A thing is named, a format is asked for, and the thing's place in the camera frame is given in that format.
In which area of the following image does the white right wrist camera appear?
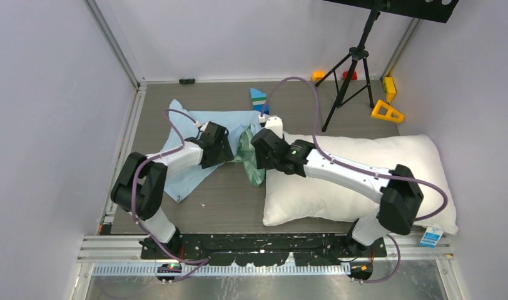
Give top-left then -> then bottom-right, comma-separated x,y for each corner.
258,114 -> 283,138

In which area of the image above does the white pillow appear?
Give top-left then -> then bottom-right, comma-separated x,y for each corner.
263,134 -> 459,234

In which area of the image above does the orange toy block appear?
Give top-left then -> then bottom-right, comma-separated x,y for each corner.
311,71 -> 325,82

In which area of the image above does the red toy block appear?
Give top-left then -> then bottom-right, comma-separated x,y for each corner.
342,71 -> 358,81

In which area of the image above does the black camera tripod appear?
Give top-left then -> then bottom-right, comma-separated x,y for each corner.
314,7 -> 380,132

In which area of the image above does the small black wall clip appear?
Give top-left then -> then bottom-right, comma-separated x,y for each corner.
178,78 -> 196,85

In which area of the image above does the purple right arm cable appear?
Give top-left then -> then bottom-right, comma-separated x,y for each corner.
258,76 -> 449,285

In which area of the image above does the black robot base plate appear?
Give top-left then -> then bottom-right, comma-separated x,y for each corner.
140,231 -> 387,268

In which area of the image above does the black overhead panel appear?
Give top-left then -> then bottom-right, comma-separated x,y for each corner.
331,0 -> 459,23

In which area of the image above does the white slotted cable duct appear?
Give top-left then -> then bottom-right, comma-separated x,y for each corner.
91,262 -> 350,277

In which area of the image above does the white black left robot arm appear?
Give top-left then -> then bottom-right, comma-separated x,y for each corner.
110,121 -> 233,259

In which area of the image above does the yellow triangular toy block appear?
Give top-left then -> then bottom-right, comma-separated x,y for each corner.
370,100 -> 405,124

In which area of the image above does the yellow rectangular toy block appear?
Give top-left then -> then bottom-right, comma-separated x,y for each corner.
382,76 -> 397,103

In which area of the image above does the light blue green pillowcase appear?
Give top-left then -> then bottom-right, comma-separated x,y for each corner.
156,99 -> 265,203

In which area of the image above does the blue green toy block stack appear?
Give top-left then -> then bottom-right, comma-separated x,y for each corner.
250,88 -> 269,114

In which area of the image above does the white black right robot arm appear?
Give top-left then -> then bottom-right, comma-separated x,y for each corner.
251,129 -> 424,257

